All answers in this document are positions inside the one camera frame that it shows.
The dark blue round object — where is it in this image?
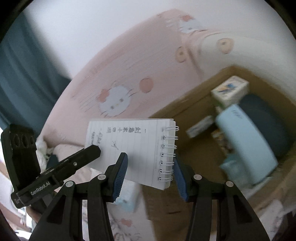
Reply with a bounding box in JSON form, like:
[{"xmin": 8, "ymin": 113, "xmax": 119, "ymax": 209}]
[{"xmin": 239, "ymin": 94, "xmax": 293, "ymax": 159}]

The white spiral notebook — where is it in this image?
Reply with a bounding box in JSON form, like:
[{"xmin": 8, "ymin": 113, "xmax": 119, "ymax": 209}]
[{"xmin": 85, "ymin": 118, "xmax": 179, "ymax": 190}]

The brown cardboard box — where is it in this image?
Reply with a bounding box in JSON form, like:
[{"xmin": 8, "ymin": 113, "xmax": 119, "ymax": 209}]
[{"xmin": 152, "ymin": 66, "xmax": 295, "ymax": 229}]

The light blue box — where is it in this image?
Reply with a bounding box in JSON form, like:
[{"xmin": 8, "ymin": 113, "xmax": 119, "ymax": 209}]
[{"xmin": 215, "ymin": 104, "xmax": 278, "ymax": 185}]

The white printed small box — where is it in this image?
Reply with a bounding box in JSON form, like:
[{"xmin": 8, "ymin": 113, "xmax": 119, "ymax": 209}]
[{"xmin": 211, "ymin": 75, "xmax": 249, "ymax": 109}]

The light blue tissue pack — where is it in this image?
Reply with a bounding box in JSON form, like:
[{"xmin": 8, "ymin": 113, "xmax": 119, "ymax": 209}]
[{"xmin": 114, "ymin": 179, "xmax": 141, "ymax": 212}]

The pink Hello Kitty bedsheet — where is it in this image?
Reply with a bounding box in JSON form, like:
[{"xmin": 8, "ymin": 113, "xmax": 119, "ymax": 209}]
[{"xmin": 41, "ymin": 9, "xmax": 295, "ymax": 240}]

